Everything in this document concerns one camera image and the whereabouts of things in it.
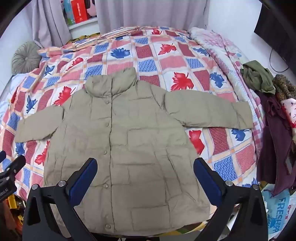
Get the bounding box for olive green garment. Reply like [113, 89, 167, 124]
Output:
[240, 60, 276, 95]

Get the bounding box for yellow toys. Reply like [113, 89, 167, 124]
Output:
[0, 194, 26, 233]

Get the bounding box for pink floral cloth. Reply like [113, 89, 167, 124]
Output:
[279, 98, 296, 142]

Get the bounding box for blue colourful box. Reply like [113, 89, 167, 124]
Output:
[63, 0, 76, 26]

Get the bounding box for round grey-green cushion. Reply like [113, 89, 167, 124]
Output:
[11, 41, 43, 76]

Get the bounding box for grey curtain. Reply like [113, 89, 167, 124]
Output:
[30, 0, 71, 48]
[94, 0, 211, 35]

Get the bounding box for white window sill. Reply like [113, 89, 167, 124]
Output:
[68, 17, 99, 31]

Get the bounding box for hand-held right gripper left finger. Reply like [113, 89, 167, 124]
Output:
[22, 158, 98, 241]

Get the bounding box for pink checked quilt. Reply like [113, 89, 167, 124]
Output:
[188, 27, 266, 183]

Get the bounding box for khaki puffer jacket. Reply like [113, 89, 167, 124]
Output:
[15, 67, 255, 237]

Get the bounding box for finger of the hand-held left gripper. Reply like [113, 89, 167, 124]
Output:
[0, 151, 26, 179]

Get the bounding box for maroon garment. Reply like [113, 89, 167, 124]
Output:
[256, 91, 295, 198]

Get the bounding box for leopard print cloth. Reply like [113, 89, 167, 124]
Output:
[272, 74, 296, 103]

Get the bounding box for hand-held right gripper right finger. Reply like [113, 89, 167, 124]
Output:
[193, 158, 276, 241]

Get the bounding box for blue plastic bag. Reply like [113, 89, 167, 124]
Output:
[261, 183, 294, 236]

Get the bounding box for black screen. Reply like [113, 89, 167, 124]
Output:
[253, 0, 296, 63]

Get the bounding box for leaf print checked blanket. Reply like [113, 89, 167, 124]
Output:
[0, 27, 258, 234]

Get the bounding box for red box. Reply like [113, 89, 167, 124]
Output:
[70, 0, 90, 24]

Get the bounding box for black cable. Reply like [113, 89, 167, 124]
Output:
[269, 47, 290, 73]

